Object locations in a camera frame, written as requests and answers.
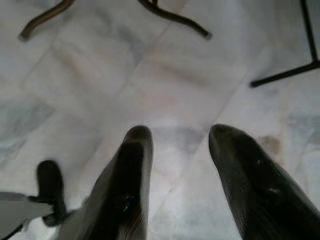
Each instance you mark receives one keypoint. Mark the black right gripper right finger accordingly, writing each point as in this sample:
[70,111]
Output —
[260,190]

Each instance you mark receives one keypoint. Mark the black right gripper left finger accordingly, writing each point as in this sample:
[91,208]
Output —
[120,190]

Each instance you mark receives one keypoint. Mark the silver robot leg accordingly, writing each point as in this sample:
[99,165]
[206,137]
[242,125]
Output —
[17,207]

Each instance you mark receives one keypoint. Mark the curved bronze metal chair leg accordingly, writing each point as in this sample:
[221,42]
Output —
[175,18]
[40,21]

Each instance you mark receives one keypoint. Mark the black metal stand frame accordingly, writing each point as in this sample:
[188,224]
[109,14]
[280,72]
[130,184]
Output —
[310,42]

